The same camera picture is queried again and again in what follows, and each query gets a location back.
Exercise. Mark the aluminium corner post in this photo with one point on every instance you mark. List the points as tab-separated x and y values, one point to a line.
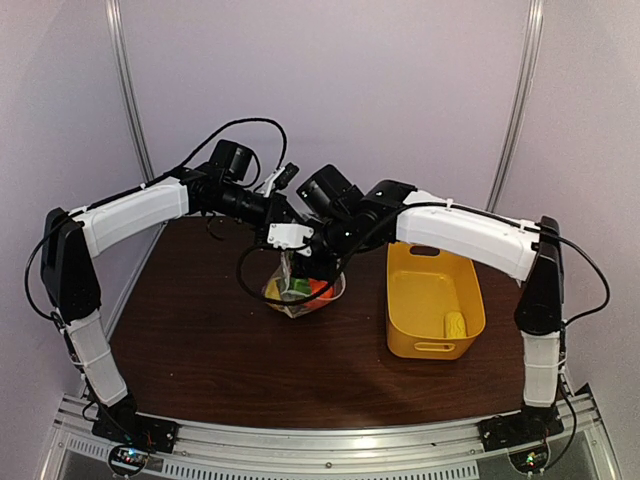
527	69
118	40

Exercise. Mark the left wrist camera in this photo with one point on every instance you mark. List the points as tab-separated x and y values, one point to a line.
278	180

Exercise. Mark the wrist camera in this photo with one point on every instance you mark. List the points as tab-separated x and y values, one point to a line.
278	180
287	236

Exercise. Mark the green leafy toy vegetable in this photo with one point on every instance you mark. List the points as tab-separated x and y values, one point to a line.
300	286

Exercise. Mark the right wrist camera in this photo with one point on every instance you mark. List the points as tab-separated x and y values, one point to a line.
287	236

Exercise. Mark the yellow plastic basket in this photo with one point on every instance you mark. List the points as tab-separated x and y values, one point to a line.
423	284

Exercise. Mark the yellow toy pepper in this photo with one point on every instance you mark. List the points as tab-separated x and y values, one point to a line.
272	290

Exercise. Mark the yellow toy corn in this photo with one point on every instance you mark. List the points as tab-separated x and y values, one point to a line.
454	325

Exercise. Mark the red toy pepper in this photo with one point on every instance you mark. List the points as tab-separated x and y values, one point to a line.
321	289

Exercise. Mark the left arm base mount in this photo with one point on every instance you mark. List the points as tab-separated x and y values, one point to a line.
151	434

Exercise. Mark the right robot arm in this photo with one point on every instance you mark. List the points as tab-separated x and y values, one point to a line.
526	251

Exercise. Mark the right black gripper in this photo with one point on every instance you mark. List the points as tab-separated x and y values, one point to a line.
309	268

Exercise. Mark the clear dotted zip bag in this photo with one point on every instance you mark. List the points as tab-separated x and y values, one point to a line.
283	286

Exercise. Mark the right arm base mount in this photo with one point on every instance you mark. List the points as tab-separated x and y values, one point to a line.
515	432

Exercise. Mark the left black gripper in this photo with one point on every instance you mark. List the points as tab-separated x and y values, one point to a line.
273	201

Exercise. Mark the aluminium front rail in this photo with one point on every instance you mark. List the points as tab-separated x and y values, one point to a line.
443	450

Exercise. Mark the right aluminium corner post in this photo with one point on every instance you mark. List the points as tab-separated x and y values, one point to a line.
527	69

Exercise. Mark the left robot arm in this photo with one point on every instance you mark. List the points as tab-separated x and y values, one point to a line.
73	239

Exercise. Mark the left aluminium corner post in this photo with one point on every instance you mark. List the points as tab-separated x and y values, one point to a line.
118	40

